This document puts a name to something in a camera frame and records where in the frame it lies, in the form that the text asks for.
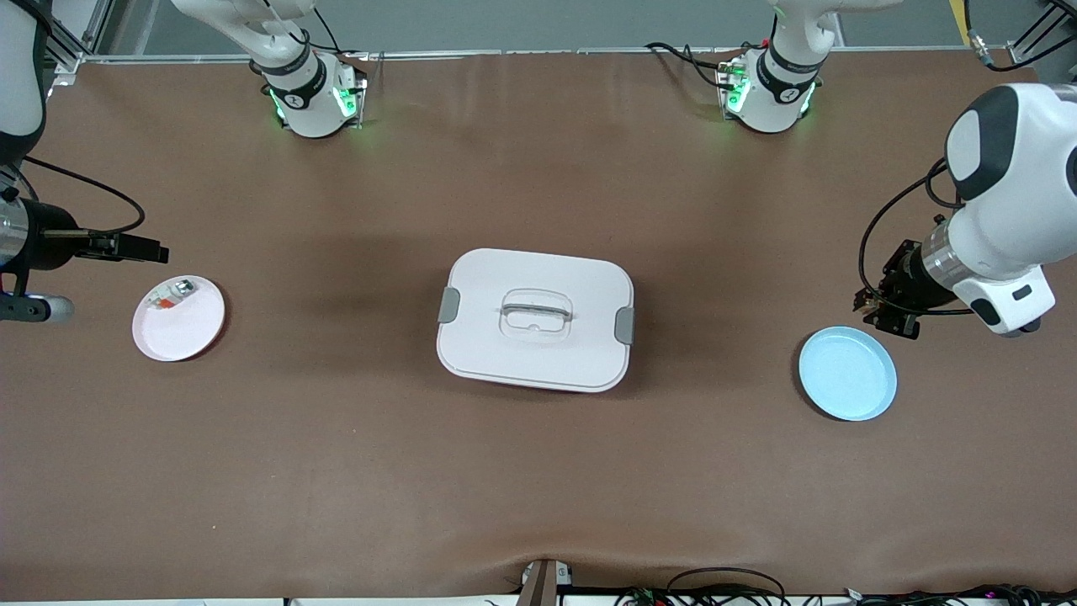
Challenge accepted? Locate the white lidded plastic box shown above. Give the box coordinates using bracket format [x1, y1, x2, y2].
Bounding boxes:
[436, 247, 636, 395]

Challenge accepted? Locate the light blue round plate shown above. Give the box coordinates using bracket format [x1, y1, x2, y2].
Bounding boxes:
[798, 326, 899, 423]

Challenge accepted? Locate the pale pink round plate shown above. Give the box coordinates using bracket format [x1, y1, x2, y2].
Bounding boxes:
[132, 274, 226, 363]

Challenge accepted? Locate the brown table mat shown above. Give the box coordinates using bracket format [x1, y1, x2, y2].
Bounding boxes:
[0, 48, 1077, 600]

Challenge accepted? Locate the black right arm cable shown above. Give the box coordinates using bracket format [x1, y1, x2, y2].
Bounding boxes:
[21, 156, 146, 237]

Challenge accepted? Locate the white and red switch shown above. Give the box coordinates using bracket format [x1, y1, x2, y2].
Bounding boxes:
[145, 279, 197, 311]

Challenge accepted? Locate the aluminium frame profile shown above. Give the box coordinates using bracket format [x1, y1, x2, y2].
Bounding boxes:
[1005, 0, 1077, 68]
[42, 0, 114, 85]

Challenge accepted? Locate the long black cable bundle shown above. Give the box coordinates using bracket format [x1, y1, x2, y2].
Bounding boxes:
[841, 582, 1077, 606]

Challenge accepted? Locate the black right base cable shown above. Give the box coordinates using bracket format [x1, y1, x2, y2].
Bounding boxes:
[282, 4, 371, 85]

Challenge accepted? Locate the black base cable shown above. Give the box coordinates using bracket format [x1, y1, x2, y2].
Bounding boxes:
[282, 4, 371, 85]
[646, 40, 745, 89]

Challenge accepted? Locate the black left base cable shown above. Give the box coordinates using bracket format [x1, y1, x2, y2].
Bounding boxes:
[646, 40, 745, 89]

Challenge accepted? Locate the looped black cable bundle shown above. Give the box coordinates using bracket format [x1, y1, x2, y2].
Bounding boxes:
[618, 567, 792, 606]

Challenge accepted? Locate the silver table edge rail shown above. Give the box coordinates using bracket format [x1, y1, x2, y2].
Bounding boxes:
[80, 46, 1023, 65]

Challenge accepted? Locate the brown camera mount bracket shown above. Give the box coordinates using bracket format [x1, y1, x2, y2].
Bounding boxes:
[515, 558, 575, 606]

